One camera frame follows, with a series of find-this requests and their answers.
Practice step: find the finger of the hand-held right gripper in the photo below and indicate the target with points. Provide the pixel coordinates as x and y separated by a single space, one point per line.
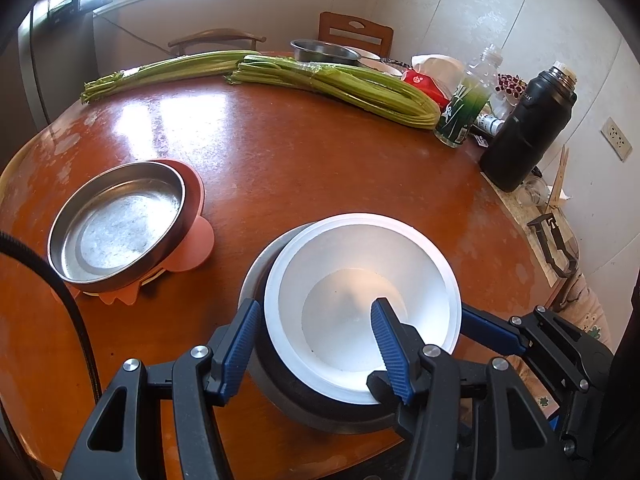
490 327

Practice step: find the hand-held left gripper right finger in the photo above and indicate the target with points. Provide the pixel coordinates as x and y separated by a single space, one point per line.
390 345

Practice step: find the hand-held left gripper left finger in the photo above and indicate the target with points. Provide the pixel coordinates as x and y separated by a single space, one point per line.
240 345

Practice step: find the large red paper bowl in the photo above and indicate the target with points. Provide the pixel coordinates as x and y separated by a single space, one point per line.
340 387

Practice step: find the steel bowl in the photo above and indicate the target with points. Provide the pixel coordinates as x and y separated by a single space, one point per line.
280 400

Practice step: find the pink plastic plate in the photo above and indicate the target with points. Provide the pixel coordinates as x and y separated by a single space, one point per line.
195 245

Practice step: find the steel plate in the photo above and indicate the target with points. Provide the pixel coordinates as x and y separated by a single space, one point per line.
115 230

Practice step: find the black metal clamp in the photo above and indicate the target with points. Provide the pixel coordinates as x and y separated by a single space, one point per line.
547 240

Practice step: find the glass jar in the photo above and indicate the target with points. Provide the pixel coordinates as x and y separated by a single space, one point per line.
532 190

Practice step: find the black thermos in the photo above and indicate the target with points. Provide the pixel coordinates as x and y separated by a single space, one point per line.
525 135

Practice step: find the small white bottle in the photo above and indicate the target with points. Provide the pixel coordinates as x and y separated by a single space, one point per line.
487 122

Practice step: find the clear plastic bottle green label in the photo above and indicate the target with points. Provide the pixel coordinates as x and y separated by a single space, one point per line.
460 115

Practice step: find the dark red spotted bag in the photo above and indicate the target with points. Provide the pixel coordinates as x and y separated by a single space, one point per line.
510 84

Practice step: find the wrapped celery bundle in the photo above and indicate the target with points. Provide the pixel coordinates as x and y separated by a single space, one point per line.
350 90

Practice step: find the white plate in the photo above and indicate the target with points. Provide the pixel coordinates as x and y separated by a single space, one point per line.
385 66

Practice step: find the loose celery bundle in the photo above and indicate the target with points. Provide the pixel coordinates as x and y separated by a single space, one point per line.
175 67

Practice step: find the shallow steel dish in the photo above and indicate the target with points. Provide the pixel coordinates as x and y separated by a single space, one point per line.
372 52

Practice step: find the steel basin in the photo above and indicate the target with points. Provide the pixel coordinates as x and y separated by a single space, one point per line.
320 50

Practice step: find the wooden chair with curved back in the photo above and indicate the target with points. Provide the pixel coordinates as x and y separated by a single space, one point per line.
215 36

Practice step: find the wooden chair with slotted back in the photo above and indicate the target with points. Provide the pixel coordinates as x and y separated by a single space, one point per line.
330 30

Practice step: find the steel refrigerator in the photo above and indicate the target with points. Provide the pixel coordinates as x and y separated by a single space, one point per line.
55 60

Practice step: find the wall socket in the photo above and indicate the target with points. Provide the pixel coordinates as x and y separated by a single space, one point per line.
616 137

